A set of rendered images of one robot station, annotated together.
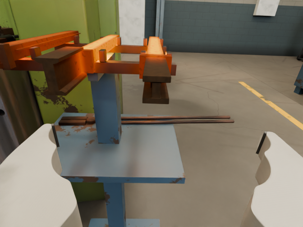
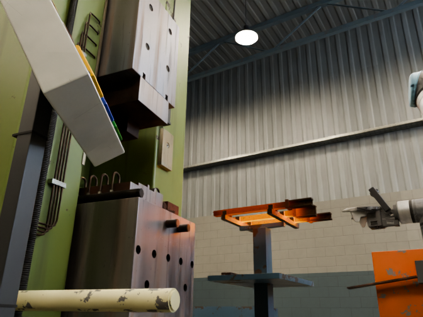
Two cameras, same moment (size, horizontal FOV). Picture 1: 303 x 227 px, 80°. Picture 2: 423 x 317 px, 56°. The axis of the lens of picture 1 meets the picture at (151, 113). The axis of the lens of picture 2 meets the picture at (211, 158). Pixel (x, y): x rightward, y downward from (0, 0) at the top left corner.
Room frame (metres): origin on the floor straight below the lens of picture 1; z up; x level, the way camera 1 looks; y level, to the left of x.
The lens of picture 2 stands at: (-0.32, 1.70, 0.59)
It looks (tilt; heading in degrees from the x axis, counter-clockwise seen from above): 22 degrees up; 303
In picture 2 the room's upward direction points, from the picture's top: 1 degrees clockwise
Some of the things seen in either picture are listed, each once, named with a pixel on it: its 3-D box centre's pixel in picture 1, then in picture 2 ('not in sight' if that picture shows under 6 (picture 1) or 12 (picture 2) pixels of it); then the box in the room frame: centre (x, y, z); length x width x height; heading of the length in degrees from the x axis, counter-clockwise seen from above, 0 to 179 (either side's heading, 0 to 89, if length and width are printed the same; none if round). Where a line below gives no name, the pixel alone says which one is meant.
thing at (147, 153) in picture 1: (110, 140); (263, 281); (0.44, 0.12, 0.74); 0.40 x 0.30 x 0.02; 92
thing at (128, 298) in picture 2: not in sight; (85, 300); (0.41, 1.07, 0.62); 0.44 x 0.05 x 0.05; 9
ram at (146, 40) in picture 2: not in sight; (120, 63); (0.77, 0.73, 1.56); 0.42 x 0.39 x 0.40; 9
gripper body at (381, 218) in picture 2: not in sight; (382, 216); (-0.03, -0.01, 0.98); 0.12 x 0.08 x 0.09; 1
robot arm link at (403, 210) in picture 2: not in sight; (404, 212); (-0.11, -0.01, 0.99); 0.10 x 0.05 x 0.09; 91
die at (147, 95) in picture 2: not in sight; (107, 111); (0.76, 0.78, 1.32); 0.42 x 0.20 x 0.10; 9
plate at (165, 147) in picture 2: not in sight; (165, 150); (0.73, 0.45, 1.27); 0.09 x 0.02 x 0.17; 99
